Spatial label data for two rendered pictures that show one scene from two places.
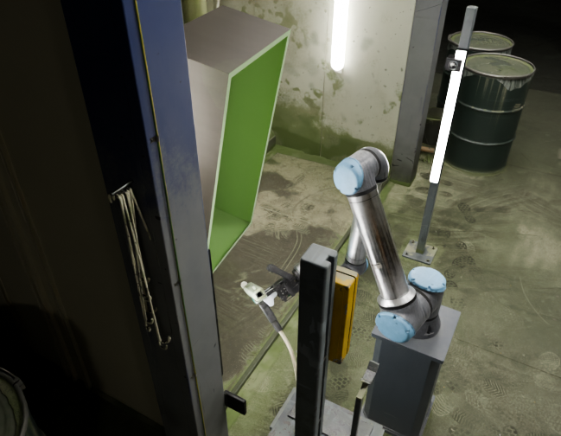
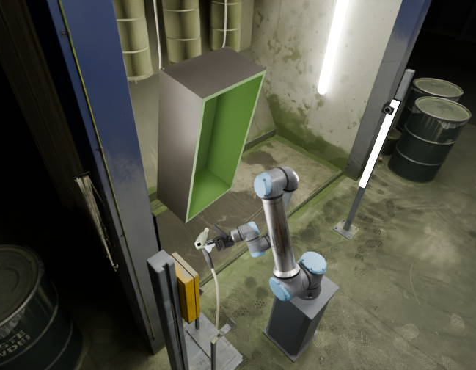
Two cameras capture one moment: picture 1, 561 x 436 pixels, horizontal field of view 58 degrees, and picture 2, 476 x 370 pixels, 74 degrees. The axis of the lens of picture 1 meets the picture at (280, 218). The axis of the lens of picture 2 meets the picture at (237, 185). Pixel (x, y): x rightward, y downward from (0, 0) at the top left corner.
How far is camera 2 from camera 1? 51 cm
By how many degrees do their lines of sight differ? 12
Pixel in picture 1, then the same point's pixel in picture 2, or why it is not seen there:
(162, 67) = (105, 103)
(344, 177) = (259, 185)
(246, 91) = (236, 104)
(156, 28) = (99, 79)
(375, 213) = (276, 213)
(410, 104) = (366, 125)
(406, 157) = (357, 161)
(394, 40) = (363, 80)
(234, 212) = (223, 178)
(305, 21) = (306, 56)
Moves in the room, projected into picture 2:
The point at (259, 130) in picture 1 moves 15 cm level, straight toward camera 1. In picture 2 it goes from (241, 131) to (237, 141)
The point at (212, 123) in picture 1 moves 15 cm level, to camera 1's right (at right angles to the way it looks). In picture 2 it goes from (192, 127) to (216, 132)
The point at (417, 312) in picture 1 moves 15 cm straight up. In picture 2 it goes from (296, 285) to (301, 269)
